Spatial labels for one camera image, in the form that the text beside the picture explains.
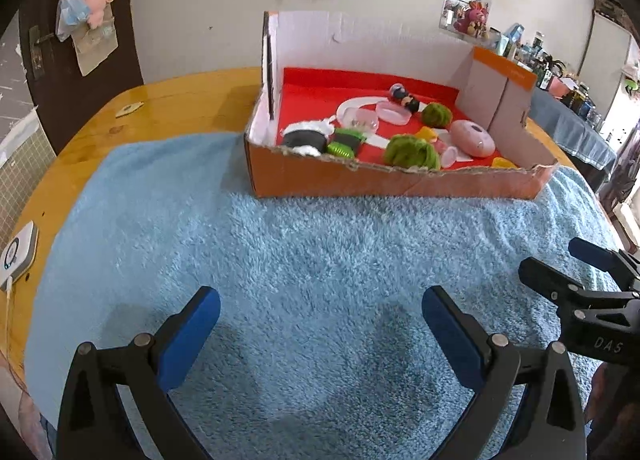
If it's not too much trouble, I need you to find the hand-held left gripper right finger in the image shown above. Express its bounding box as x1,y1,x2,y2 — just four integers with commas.
421,285,587,460

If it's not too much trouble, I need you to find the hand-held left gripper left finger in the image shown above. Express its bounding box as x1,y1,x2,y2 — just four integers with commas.
56,285,222,460

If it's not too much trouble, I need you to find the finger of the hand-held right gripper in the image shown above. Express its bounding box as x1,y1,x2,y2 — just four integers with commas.
568,237,640,281
518,256,601,314

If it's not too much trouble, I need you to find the pink toy camera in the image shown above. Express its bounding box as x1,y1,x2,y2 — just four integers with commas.
442,119,497,168

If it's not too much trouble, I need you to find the large green fuzzy scrunchie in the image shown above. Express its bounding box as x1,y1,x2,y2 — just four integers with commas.
384,134,442,172

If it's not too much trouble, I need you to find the orange cardboard box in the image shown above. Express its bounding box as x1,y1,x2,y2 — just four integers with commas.
244,10,561,200

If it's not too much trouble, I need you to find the small yellow pink toy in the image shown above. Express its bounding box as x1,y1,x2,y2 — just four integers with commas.
416,126,451,148

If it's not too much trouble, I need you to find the small green fuzzy ball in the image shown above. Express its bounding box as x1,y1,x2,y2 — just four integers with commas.
420,103,453,128

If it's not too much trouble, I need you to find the green foil packet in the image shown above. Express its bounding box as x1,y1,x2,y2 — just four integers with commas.
326,127,368,160

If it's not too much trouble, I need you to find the small dark-haired figurine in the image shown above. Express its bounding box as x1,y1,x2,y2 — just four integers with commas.
389,83,422,114

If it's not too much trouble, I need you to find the clear round plastic lid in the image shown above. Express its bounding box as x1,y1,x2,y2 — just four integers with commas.
375,101,412,127

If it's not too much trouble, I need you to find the black white sock roll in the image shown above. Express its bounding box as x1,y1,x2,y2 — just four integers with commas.
281,119,337,157

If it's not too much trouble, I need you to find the clear plastic container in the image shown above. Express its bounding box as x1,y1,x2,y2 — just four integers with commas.
342,108,380,135

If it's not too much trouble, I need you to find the person's right hand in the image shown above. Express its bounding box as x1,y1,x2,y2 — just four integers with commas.
587,362,626,446

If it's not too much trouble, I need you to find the cloth covered side table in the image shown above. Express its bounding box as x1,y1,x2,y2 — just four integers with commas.
527,85,618,181

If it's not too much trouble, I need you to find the blue fluffy towel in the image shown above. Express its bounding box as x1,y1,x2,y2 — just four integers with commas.
24,133,623,460

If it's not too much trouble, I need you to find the green hanging toy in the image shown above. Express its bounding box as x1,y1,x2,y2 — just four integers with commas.
620,63,640,101

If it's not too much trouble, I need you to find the pink cloth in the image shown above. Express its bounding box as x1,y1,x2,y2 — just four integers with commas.
0,355,53,460

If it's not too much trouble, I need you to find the clutter of bottles and boxes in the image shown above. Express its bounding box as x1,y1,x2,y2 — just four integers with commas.
487,25,608,133

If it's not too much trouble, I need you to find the white flat device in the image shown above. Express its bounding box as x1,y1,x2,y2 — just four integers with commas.
0,220,40,291

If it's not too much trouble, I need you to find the dark patterned cloth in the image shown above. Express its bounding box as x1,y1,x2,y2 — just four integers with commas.
592,0,636,38

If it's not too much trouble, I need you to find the dark brown door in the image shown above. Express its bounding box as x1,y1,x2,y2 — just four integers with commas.
20,0,146,111

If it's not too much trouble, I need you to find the clear plastic bag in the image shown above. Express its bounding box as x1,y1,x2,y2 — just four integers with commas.
56,0,91,42

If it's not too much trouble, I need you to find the pink plush toy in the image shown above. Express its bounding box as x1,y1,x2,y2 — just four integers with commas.
80,0,113,28

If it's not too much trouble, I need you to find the white cable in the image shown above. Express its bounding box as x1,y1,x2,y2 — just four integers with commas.
0,277,16,366

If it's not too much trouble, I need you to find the metal door handle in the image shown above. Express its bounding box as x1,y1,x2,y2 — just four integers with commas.
27,25,56,81

